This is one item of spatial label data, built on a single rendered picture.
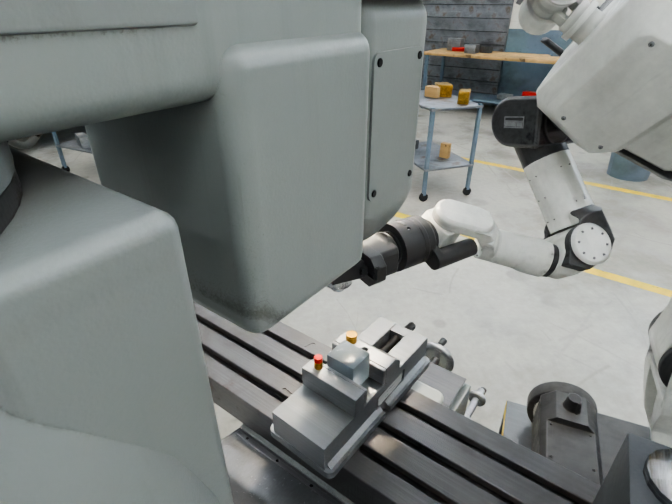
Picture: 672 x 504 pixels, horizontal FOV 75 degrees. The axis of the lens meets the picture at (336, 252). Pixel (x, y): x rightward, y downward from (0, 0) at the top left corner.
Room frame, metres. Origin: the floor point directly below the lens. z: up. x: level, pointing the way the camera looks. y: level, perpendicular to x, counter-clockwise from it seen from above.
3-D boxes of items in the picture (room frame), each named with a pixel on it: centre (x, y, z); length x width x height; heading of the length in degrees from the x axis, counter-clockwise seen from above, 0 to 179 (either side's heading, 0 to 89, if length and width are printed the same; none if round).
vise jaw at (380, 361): (0.65, -0.06, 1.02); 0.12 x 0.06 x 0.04; 51
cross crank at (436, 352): (1.02, -0.30, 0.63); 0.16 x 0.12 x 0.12; 144
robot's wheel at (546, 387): (0.95, -0.71, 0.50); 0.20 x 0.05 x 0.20; 67
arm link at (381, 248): (0.67, -0.08, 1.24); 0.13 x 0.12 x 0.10; 32
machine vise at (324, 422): (0.63, -0.04, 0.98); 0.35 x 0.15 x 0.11; 141
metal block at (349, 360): (0.60, -0.02, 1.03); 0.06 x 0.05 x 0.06; 51
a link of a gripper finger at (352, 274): (0.59, -0.02, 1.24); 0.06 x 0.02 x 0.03; 122
